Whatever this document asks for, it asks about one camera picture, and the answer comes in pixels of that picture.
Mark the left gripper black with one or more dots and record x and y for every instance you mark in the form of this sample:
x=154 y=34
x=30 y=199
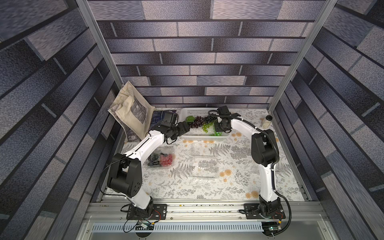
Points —
x=183 y=130

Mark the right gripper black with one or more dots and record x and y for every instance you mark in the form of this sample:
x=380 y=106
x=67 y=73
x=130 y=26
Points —
x=219 y=122

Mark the bright green grape bunch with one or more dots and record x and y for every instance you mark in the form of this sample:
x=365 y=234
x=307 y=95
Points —
x=216 y=134

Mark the clear plastic clamshell container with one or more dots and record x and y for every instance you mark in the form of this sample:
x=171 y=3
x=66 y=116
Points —
x=159 y=151

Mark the red grape bunch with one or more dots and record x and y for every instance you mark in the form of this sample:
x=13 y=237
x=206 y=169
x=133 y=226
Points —
x=166 y=160

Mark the dark blue grape bunch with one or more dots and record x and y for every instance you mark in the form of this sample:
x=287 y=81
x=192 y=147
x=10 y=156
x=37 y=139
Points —
x=153 y=161

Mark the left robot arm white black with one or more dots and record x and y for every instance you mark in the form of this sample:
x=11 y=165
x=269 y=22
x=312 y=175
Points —
x=116 y=176

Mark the white plastic basket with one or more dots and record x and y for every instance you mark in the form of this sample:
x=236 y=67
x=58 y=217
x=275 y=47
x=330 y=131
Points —
x=189 y=114

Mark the blue snack bag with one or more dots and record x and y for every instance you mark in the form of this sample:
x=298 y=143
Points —
x=157 y=118

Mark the small bottle black cap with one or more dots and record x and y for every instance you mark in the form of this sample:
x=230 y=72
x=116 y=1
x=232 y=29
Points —
x=267 y=122

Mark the floral tablecloth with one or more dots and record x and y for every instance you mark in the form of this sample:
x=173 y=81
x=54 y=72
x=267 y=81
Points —
x=177 y=182

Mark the beige canvas tote bag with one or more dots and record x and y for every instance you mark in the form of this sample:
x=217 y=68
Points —
x=132 y=111

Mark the green circuit board right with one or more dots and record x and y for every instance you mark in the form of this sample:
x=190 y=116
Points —
x=270 y=229

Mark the aluminium rail base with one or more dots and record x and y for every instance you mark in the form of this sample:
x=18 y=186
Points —
x=202 y=220

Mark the left aluminium frame post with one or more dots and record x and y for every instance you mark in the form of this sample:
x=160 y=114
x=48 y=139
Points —
x=89 y=18

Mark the aluminium frame post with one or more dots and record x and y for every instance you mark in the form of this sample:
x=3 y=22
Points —
x=89 y=18
x=318 y=24

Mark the right aluminium frame post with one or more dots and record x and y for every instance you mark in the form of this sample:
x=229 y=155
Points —
x=318 y=24

